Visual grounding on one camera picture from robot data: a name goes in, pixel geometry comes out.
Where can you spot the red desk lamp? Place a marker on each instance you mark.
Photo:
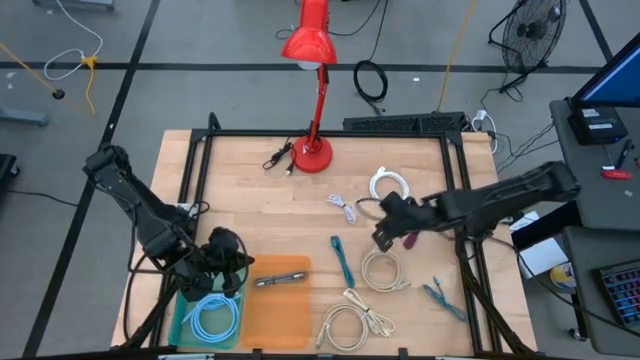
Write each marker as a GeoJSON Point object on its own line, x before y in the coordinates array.
{"type": "Point", "coordinates": [312, 155]}

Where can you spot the colourful backlit keyboard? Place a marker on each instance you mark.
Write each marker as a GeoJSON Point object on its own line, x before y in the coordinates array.
{"type": "Point", "coordinates": [622, 292]}

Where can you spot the black chair base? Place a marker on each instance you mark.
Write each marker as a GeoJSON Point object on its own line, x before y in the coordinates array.
{"type": "Point", "coordinates": [6, 170]}

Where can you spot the red object on desk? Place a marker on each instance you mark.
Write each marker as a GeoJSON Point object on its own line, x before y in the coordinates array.
{"type": "Point", "coordinates": [617, 174]}

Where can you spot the black power strip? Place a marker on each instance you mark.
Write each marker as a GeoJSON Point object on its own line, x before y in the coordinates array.
{"type": "Point", "coordinates": [400, 122]}

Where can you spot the black box with labels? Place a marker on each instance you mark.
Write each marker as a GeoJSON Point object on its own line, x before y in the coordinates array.
{"type": "Point", "coordinates": [597, 125]}

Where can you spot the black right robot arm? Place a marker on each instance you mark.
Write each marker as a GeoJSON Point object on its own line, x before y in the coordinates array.
{"type": "Point", "coordinates": [510, 195]}

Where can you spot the orange translucent tray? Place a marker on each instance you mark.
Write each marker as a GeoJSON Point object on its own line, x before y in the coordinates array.
{"type": "Point", "coordinates": [275, 315]}

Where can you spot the black metal table frame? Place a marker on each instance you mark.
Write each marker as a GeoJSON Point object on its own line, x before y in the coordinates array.
{"type": "Point", "coordinates": [250, 133]}

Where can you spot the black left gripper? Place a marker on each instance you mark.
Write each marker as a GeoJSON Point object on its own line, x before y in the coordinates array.
{"type": "Point", "coordinates": [220, 255]}

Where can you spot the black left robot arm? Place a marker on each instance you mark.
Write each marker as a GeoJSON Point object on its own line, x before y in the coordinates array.
{"type": "Point", "coordinates": [150, 220]}

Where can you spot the black floor puck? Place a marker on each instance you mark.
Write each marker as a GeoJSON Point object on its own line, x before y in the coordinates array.
{"type": "Point", "coordinates": [58, 94]}

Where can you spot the grey monitor desk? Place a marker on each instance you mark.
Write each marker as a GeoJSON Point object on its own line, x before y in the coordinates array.
{"type": "Point", "coordinates": [600, 205]}

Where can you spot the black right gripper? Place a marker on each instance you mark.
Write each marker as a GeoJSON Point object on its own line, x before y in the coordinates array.
{"type": "Point", "coordinates": [410, 215]}

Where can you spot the black floor fan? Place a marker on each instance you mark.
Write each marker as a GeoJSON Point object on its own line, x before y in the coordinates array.
{"type": "Point", "coordinates": [532, 30]}

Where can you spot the grey table foot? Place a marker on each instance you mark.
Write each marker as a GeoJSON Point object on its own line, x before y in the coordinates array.
{"type": "Point", "coordinates": [22, 117]}
{"type": "Point", "coordinates": [75, 4]}

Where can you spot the black computer monitor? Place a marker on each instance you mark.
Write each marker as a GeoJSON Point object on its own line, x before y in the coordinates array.
{"type": "Point", "coordinates": [615, 80]}

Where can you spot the grey keyboard desk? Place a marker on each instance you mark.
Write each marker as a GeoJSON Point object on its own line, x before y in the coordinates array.
{"type": "Point", "coordinates": [582, 250]}

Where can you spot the white paper box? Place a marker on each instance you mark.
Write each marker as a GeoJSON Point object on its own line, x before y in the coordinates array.
{"type": "Point", "coordinates": [542, 256]}

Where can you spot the black pen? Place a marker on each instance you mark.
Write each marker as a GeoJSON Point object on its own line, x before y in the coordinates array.
{"type": "Point", "coordinates": [623, 154]}

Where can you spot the green translucent tray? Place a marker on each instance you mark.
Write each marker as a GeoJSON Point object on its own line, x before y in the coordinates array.
{"type": "Point", "coordinates": [175, 330]}

